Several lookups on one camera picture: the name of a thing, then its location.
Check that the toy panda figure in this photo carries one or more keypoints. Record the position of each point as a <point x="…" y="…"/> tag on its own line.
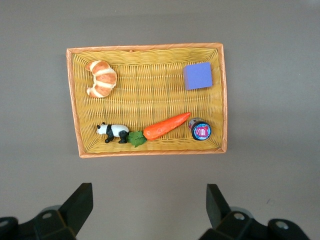
<point x="115" y="130"/>

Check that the toy carrot with green leaves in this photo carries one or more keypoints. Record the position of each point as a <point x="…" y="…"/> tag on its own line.
<point x="165" y="126"/>

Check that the small jar with dark lid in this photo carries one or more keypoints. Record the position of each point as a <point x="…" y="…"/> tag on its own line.
<point x="201" y="131"/>

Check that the yellow wicker basket orange rim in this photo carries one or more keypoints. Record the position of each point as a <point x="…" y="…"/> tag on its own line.
<point x="150" y="100"/>

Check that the purple foam cube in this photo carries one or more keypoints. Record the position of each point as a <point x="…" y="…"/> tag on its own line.
<point x="198" y="76"/>

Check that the toy croissant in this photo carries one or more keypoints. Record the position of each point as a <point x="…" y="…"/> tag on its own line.
<point x="103" y="80"/>

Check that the brown table cover cloth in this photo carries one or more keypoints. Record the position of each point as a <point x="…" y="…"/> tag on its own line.
<point x="37" y="100"/>

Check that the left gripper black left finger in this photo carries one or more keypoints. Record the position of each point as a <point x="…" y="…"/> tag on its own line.
<point x="72" y="215"/>

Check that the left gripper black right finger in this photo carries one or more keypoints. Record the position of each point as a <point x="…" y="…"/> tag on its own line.
<point x="220" y="217"/>

